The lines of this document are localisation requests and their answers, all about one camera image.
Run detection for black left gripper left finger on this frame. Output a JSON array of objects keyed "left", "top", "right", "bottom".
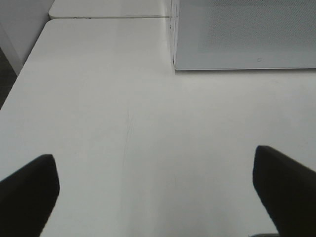
[{"left": 0, "top": 154, "right": 60, "bottom": 237}]

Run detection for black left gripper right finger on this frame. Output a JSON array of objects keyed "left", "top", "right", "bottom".
[{"left": 252, "top": 146, "right": 316, "bottom": 237}]

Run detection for white microwave oven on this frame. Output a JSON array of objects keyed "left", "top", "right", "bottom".
[{"left": 167, "top": 0, "right": 316, "bottom": 72}]

